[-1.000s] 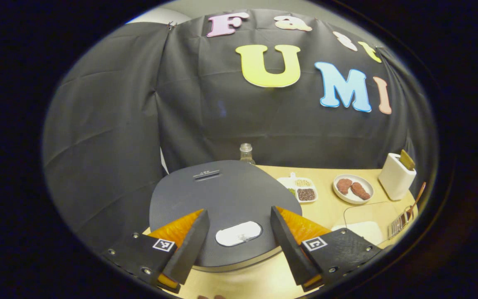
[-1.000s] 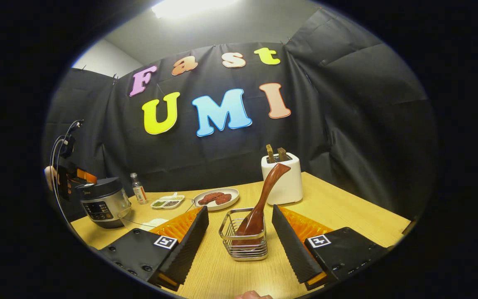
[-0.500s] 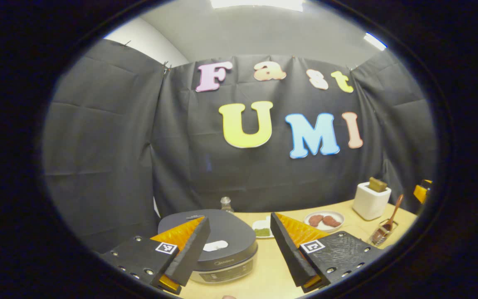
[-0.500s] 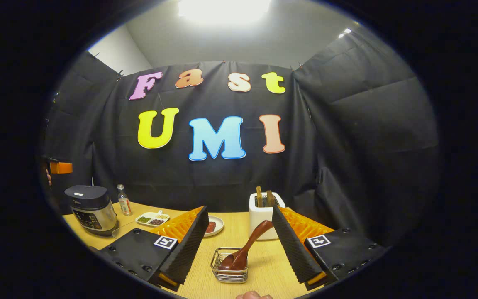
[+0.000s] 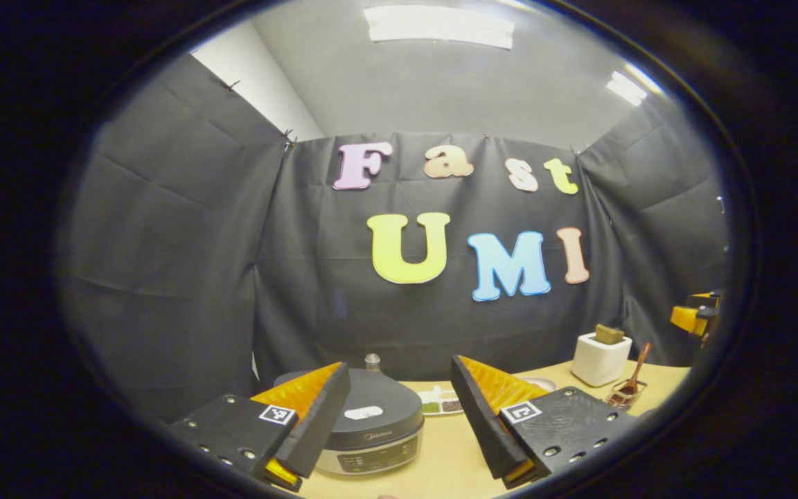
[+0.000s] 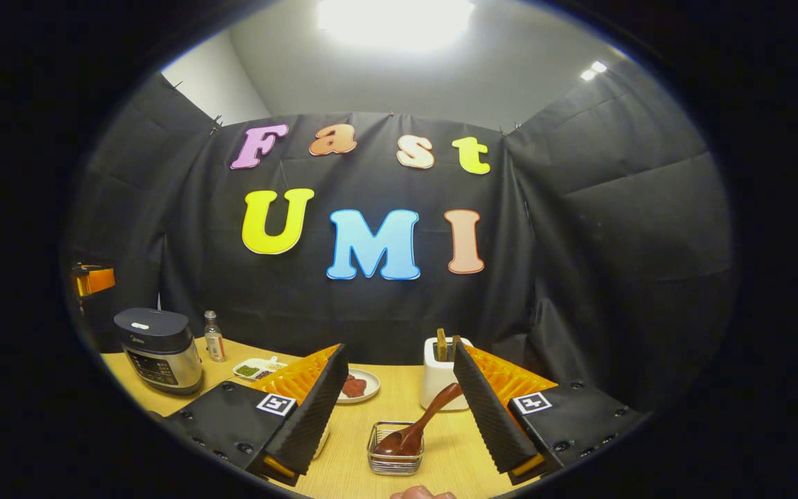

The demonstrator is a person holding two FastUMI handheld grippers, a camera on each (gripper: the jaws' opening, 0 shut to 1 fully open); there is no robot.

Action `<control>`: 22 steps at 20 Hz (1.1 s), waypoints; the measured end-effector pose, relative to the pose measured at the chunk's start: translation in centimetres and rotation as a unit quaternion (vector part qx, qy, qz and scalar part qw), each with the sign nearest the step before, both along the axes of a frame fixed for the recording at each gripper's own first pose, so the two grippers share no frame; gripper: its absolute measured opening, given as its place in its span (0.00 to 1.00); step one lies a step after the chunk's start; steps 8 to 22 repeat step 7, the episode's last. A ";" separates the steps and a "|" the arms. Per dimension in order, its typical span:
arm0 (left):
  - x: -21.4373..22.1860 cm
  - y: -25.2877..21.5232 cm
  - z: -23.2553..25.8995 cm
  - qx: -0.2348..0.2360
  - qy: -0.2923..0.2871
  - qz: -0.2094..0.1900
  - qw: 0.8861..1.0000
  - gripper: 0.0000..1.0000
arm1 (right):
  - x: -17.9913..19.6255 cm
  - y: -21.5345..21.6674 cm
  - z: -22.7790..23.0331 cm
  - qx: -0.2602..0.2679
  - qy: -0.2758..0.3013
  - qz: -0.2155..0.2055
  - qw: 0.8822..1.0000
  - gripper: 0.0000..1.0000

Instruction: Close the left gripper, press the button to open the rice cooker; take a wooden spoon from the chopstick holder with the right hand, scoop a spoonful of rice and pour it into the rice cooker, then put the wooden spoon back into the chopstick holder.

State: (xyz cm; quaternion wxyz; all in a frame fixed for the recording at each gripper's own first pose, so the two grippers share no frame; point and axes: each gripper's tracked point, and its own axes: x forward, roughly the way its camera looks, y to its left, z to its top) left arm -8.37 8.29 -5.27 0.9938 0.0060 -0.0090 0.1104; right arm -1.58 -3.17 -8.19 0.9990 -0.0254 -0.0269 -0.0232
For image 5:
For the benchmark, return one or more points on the brown wooden spoon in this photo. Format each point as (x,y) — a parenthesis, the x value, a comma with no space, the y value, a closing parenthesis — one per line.
(638,367)

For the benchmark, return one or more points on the white divided bean dish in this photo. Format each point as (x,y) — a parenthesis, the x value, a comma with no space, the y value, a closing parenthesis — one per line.
(437,402)

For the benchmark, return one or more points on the white toaster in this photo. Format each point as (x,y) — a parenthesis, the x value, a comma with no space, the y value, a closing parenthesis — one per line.
(600,360)

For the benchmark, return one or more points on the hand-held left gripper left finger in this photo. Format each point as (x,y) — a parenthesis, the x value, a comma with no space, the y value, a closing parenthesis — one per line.
(316,430)

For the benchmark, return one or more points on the silver black rice cooker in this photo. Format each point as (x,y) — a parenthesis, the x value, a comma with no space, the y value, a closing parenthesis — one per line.
(378,430)

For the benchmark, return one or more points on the small ceiling light panel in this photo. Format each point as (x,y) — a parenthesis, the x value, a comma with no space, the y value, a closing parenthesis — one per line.
(626,88)

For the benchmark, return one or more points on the round white plate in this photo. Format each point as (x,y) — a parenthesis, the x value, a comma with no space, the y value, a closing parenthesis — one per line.
(543,383)

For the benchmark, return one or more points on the small clear bottle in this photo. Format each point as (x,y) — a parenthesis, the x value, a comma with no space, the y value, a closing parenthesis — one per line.
(373,362)

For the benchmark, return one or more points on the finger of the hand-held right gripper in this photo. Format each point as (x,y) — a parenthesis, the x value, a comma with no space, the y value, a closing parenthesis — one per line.
(688,320)

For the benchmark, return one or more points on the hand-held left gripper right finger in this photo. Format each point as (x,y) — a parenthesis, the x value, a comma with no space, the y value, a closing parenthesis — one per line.
(482,423)

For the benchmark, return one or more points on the brown toast slice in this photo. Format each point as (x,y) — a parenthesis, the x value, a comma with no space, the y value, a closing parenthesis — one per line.
(609,334)

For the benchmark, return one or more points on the black backdrop cloth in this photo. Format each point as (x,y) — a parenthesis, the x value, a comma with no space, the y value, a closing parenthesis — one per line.
(163,277)

